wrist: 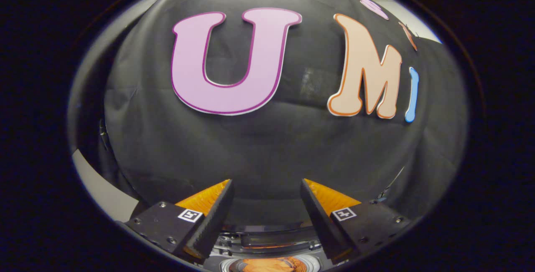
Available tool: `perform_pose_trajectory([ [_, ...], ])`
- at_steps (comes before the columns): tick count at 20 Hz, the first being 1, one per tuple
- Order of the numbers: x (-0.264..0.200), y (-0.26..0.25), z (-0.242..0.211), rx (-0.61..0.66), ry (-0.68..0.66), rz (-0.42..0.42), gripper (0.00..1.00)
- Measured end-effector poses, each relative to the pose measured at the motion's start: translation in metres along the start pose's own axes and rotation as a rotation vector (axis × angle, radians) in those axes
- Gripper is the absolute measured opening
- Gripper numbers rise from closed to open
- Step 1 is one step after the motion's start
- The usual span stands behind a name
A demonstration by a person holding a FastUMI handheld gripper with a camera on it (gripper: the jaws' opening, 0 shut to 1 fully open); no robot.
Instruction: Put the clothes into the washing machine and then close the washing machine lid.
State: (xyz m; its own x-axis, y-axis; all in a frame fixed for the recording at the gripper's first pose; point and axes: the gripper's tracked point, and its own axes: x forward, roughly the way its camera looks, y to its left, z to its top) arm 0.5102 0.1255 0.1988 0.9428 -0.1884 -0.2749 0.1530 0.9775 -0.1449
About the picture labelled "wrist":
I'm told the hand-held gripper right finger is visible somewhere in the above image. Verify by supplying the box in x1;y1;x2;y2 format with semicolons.
300;178;412;264

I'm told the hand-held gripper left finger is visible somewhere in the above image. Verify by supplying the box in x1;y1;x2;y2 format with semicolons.
125;179;234;264

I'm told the grey top-load washing machine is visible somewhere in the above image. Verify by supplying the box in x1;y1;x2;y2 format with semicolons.
205;222;347;272

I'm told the orange polo shirt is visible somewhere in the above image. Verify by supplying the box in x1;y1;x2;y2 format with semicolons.
240;257;308;272

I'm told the black light stand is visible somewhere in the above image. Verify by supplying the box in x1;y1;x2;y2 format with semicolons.
375;165;406;202

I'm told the backdrop support stand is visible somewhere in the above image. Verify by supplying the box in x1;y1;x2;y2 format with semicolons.
98;117;110;151

